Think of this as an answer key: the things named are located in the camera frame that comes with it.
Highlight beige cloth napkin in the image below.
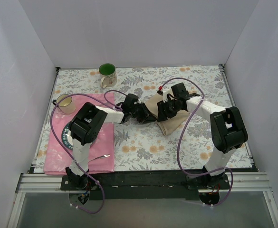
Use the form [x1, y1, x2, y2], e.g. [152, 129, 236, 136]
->
[145, 94, 190, 135]

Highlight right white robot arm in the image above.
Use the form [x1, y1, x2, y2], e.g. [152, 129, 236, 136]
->
[157, 83, 248, 189]

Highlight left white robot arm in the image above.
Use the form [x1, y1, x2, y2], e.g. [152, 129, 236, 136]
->
[66, 94, 157, 190]

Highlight floral mug green inside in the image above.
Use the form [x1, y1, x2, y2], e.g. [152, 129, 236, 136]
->
[99, 63, 117, 88]

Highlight floral tablecloth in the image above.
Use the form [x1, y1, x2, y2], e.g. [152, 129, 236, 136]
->
[34, 66, 253, 174]

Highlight silver fork on placemat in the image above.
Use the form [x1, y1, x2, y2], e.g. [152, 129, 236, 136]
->
[88, 154, 111, 163]

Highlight cream enamel cup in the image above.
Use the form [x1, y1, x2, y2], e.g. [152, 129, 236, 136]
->
[52, 94, 76, 114]

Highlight white plate with blue rim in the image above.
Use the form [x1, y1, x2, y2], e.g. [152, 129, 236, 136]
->
[61, 123, 73, 150]

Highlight pink placemat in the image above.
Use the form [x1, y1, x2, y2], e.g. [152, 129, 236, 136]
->
[43, 95, 115, 175]

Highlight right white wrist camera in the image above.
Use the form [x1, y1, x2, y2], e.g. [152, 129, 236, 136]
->
[157, 86, 172, 102]

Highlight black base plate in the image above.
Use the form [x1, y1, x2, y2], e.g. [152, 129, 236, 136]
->
[60, 170, 230, 200]

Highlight aluminium frame rail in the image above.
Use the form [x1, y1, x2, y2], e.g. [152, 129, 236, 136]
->
[8, 171, 278, 228]

